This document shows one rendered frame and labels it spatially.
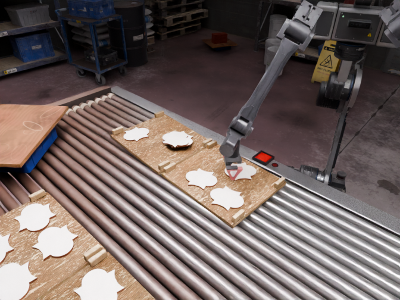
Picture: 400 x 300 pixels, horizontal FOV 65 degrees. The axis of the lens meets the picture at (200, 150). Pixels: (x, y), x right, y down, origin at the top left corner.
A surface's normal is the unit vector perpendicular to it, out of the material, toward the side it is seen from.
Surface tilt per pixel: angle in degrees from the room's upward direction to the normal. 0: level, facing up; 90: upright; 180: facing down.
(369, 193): 0
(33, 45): 90
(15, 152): 0
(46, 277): 0
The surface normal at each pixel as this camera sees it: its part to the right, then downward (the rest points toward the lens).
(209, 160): 0.01, -0.82
